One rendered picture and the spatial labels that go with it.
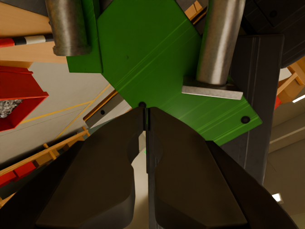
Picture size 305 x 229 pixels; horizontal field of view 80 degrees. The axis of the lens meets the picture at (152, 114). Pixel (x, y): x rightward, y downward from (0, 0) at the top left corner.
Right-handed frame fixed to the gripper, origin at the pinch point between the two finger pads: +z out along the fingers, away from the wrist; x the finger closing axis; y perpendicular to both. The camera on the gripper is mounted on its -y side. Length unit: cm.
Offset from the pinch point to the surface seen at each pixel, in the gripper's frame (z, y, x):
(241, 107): 7.8, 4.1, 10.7
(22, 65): 50, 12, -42
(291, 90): 295, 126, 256
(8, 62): 46, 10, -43
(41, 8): 29.8, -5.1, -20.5
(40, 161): 347, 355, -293
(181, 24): 10.0, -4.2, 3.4
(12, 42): 27.4, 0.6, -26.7
